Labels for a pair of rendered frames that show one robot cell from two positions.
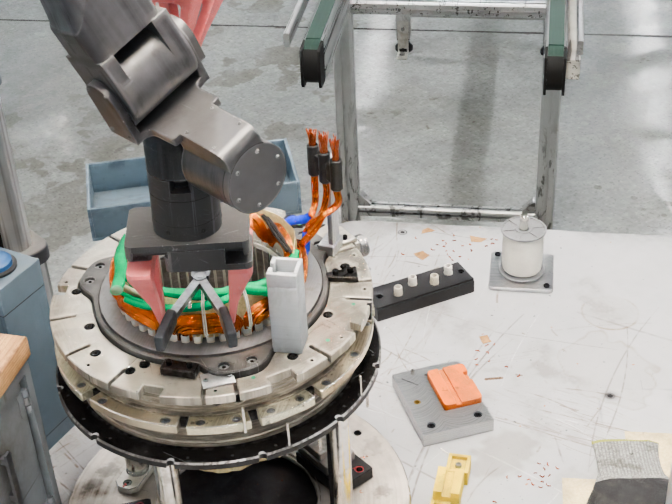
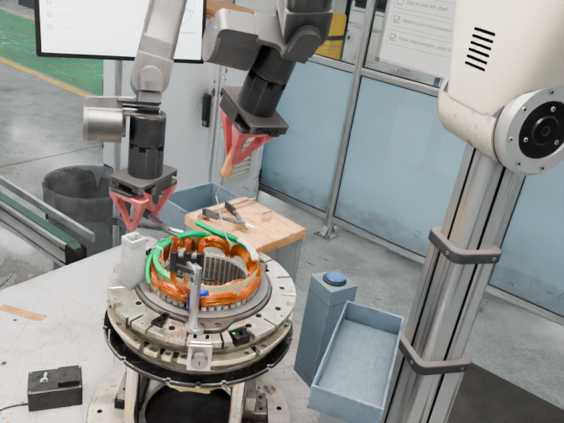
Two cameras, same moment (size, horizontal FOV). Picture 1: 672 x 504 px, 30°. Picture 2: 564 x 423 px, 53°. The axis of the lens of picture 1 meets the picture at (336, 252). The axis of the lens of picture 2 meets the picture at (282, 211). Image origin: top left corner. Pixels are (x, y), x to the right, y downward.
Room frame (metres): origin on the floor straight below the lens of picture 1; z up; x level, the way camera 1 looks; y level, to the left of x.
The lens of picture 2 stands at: (1.44, -0.59, 1.64)
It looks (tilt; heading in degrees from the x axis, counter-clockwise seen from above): 25 degrees down; 113
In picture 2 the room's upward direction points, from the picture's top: 9 degrees clockwise
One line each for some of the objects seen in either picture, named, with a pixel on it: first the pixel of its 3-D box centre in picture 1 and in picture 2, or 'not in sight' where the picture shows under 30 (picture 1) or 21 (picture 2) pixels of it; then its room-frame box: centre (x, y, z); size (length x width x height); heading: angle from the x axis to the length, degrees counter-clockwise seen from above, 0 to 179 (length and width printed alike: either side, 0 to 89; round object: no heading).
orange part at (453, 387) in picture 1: (454, 386); not in sight; (1.19, -0.14, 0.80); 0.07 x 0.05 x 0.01; 14
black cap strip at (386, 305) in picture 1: (418, 290); not in sight; (1.40, -0.11, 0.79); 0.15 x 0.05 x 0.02; 112
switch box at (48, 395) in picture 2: not in sight; (55, 386); (0.76, 0.02, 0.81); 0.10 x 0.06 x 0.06; 46
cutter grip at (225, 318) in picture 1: (228, 326); (122, 221); (0.85, 0.10, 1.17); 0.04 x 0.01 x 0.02; 14
